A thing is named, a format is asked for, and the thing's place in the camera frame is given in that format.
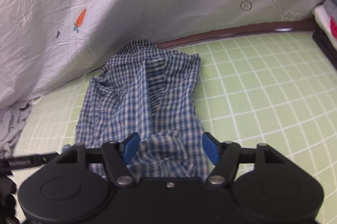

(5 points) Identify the blue plaid shirt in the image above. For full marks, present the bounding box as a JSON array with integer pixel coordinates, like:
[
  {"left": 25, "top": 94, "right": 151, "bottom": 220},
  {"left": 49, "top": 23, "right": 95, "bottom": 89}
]
[{"left": 75, "top": 40, "right": 209, "bottom": 179}]

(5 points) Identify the green grid mat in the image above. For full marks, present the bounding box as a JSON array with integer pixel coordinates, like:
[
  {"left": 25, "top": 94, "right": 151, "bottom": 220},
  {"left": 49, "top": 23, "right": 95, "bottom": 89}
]
[{"left": 11, "top": 33, "right": 336, "bottom": 223}]

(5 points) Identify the folded grey garment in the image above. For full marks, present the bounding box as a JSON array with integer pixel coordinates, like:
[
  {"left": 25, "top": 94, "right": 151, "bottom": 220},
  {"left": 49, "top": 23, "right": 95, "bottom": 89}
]
[{"left": 323, "top": 0, "right": 337, "bottom": 21}]

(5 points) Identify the folded red pink garment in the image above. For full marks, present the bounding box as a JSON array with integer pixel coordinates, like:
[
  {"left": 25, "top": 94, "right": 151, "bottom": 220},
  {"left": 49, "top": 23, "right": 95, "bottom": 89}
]
[{"left": 330, "top": 17, "right": 337, "bottom": 39}]

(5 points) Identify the dark brown table edge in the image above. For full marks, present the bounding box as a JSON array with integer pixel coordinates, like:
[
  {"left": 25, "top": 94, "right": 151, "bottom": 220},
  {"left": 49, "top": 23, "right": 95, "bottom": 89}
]
[{"left": 158, "top": 17, "right": 315, "bottom": 48}]

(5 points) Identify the crumpled grey t-shirt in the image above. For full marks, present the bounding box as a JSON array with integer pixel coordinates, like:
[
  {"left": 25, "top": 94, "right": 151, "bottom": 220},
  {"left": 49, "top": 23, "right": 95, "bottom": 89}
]
[{"left": 0, "top": 100, "right": 33, "bottom": 159}]

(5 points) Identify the white embroidered sheet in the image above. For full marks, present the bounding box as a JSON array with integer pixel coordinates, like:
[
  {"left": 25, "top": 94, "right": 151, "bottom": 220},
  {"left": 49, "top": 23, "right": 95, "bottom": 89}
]
[{"left": 0, "top": 0, "right": 335, "bottom": 110}]

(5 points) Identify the black strap with lettering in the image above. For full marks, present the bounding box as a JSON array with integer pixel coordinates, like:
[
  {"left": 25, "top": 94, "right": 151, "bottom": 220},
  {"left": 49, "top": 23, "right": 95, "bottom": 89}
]
[{"left": 0, "top": 151, "right": 60, "bottom": 169}]

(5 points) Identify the folded black garment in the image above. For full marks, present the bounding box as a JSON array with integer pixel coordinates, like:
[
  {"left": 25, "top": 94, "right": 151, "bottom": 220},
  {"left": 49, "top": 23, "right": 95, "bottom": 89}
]
[{"left": 312, "top": 24, "right": 337, "bottom": 69}]

